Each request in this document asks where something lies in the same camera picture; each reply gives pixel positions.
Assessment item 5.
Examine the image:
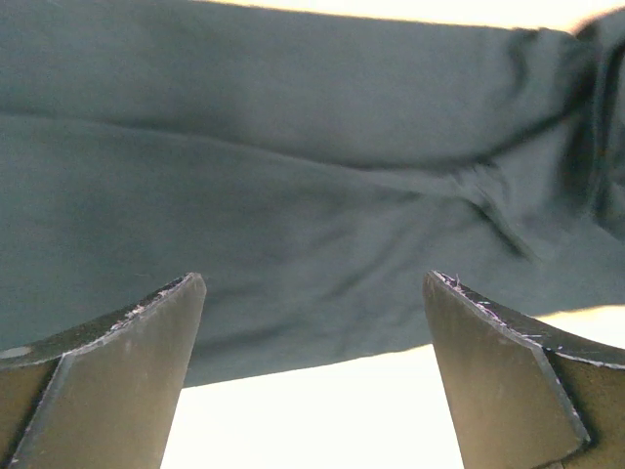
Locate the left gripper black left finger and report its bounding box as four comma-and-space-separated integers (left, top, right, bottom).
1, 273, 206, 469

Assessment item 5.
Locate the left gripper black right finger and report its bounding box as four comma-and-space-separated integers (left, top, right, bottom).
423, 271, 624, 468

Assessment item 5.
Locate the black t shirt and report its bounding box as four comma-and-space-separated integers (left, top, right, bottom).
1, 1, 624, 386

